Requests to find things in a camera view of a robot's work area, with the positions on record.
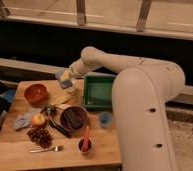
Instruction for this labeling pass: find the white lidded jar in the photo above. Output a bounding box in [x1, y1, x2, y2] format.
[66, 85, 77, 94]

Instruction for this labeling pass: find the black handled tool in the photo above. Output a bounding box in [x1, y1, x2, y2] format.
[41, 105, 71, 138]

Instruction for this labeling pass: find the black block in bowl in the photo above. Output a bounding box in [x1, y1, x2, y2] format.
[64, 110, 82, 129]

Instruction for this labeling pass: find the red bowl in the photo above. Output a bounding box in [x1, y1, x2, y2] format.
[24, 84, 48, 104]

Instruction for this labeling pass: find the light blue cloth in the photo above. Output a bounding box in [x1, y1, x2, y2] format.
[13, 109, 40, 131]

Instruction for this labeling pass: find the red yellow apple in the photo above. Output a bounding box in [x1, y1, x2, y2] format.
[31, 114, 46, 127]

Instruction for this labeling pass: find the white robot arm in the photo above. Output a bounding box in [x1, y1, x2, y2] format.
[69, 46, 185, 171]

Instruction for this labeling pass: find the orange carrot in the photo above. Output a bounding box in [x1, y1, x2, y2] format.
[82, 125, 90, 152]

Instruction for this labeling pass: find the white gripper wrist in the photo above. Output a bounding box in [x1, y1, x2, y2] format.
[61, 61, 85, 81]

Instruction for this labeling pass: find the blue plastic cup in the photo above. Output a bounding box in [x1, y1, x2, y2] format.
[98, 112, 112, 128]

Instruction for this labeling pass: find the yellow banana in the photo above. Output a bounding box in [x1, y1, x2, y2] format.
[51, 95, 72, 105]

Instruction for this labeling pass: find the green plastic tray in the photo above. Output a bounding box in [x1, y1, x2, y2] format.
[83, 75, 115, 111]

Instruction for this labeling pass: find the dark small cup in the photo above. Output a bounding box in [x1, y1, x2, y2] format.
[78, 139, 93, 155]

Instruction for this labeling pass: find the bunch of dark grapes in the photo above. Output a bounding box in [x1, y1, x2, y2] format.
[27, 128, 52, 148]

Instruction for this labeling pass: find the wooden table board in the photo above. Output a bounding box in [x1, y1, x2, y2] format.
[0, 81, 122, 171]

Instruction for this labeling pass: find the blue grey sponge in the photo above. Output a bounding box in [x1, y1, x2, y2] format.
[55, 70, 72, 89]

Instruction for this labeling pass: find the purple bowl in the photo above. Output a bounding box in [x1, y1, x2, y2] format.
[60, 106, 88, 131]

